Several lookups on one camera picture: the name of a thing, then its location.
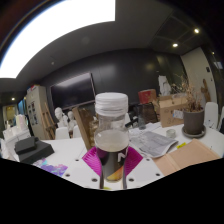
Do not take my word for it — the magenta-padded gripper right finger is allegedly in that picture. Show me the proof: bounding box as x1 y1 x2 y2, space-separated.
123 146 165 190

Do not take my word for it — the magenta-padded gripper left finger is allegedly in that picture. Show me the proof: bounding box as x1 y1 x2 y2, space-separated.
62 146 108 189

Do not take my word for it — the white-capped dark drink bottle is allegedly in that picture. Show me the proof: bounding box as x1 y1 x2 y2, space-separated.
93 92 130 183

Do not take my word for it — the grey printed newspaper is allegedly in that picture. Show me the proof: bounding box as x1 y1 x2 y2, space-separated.
129 128 179 159

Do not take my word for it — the grey glass pitcher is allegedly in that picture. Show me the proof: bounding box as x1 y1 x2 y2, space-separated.
137 114 148 131

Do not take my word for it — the small white cup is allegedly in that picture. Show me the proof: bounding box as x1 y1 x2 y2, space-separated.
165 128 177 139

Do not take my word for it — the white plaster bust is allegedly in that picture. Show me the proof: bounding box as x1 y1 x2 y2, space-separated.
67 110 78 131
54 107 68 128

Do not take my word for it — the black box stack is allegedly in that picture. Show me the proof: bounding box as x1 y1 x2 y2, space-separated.
13 135 55 164

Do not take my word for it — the wooden easel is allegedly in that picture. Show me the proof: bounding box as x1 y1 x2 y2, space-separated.
39 102 58 139

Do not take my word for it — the brown cardboard box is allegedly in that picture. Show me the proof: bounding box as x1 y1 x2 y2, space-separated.
156 94 189 128

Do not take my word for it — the dry plant in grey pot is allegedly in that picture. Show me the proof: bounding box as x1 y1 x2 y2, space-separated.
171 74 207 139

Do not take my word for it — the red box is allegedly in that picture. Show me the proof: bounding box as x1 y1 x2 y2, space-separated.
137 88 158 104

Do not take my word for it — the white cabinet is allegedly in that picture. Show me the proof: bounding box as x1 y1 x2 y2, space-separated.
25 85 51 140

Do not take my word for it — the wooden mannequin figure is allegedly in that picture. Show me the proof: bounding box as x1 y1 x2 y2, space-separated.
200 78 212 103

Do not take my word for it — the white ceiling light panel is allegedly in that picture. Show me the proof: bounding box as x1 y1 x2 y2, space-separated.
0 0 117 79

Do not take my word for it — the large black wall screen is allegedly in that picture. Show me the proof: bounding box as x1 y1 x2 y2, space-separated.
49 72 97 110

